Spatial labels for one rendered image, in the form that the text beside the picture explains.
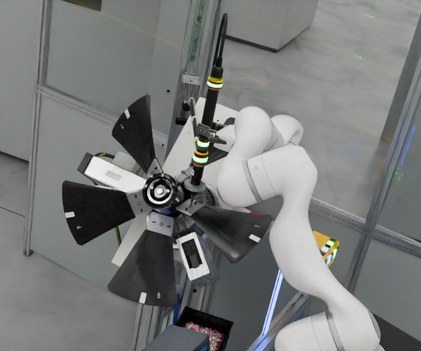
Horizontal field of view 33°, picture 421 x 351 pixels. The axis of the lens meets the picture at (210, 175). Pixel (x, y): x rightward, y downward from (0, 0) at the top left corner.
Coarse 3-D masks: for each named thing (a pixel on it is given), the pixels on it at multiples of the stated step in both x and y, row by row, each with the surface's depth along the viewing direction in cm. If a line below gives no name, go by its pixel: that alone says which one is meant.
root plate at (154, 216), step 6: (150, 216) 227; (156, 216) 228; (162, 216) 229; (150, 222) 226; (156, 222) 228; (162, 222) 229; (168, 222) 230; (150, 228) 226; (156, 228) 228; (162, 228) 229; (168, 228) 230; (168, 234) 230
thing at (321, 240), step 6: (318, 234) 249; (318, 240) 246; (324, 240) 246; (336, 240) 248; (318, 246) 242; (324, 246) 243; (336, 246) 245; (330, 252) 241; (324, 258) 236; (330, 264) 249
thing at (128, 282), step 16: (144, 240) 224; (160, 240) 227; (128, 256) 222; (144, 256) 223; (160, 256) 226; (128, 272) 221; (144, 272) 222; (160, 272) 225; (112, 288) 220; (128, 288) 220; (144, 288) 222; (160, 288) 224; (160, 304) 222
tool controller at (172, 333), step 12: (168, 336) 164; (180, 336) 163; (192, 336) 163; (204, 336) 163; (144, 348) 160; (156, 348) 159; (168, 348) 159; (180, 348) 159; (192, 348) 159; (204, 348) 162
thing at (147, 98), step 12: (144, 96) 239; (132, 108) 242; (144, 108) 238; (120, 120) 246; (132, 120) 241; (144, 120) 237; (120, 132) 247; (132, 132) 241; (144, 132) 237; (132, 144) 243; (144, 144) 236; (132, 156) 244; (144, 156) 237; (144, 168) 238
